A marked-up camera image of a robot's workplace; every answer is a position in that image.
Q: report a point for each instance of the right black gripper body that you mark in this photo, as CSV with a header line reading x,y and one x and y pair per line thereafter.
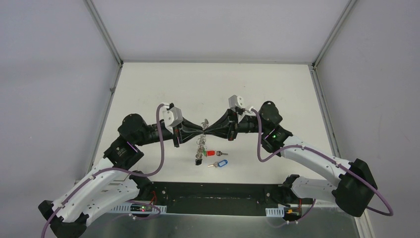
x,y
243,126

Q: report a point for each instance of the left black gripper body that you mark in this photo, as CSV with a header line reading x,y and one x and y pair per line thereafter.
x,y
177,133

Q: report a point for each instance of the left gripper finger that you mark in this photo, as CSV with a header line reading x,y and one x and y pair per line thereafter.
x,y
187,136
188,126

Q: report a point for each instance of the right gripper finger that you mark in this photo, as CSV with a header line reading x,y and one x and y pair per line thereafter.
x,y
223,133
222,123

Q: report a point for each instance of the metal disc keyring holder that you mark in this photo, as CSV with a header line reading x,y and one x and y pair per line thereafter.
x,y
201,143

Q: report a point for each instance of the key with red tag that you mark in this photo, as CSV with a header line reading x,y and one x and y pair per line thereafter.
x,y
214,153

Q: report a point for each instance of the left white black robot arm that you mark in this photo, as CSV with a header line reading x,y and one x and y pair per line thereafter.
x,y
111,181

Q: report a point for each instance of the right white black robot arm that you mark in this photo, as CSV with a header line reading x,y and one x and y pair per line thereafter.
x,y
349,184

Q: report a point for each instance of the key with blue tag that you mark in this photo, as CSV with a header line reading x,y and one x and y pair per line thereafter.
x,y
218,164

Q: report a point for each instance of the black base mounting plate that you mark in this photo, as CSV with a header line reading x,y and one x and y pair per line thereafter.
x,y
218,198

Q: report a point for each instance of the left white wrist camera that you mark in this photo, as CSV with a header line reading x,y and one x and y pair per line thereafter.
x,y
172,117

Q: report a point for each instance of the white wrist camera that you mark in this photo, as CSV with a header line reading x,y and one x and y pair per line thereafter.
x,y
172,117
236,103

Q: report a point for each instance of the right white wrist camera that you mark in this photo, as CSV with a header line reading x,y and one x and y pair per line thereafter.
x,y
236,103

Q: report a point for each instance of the right white cable duct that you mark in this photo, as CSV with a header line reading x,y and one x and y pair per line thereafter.
x,y
275,212

